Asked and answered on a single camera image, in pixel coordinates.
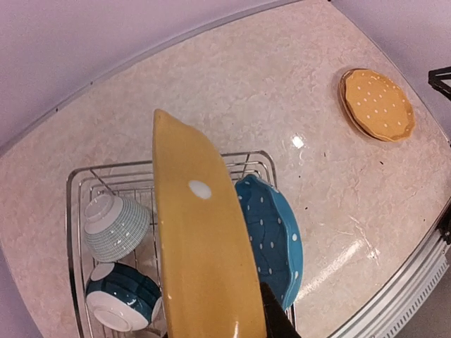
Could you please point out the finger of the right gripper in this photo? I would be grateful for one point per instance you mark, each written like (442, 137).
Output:
(439, 80)

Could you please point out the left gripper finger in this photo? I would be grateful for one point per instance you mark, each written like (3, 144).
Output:
(277, 323)

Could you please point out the yellow dotted plate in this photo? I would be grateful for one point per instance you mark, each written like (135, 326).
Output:
(210, 283)
(379, 106)

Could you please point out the cream bird plate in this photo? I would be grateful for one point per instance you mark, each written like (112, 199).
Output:
(345, 107)

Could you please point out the blue dotted plate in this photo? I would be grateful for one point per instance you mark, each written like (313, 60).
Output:
(274, 237)

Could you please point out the dark teal striped bowl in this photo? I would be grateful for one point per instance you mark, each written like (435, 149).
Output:
(121, 298)

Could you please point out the light striped bowl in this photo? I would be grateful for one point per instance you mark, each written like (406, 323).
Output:
(114, 226)

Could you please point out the aluminium front rail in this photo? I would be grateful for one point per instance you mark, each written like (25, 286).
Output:
(396, 303)

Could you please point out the wire dish rack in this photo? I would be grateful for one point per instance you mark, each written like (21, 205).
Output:
(134, 180)

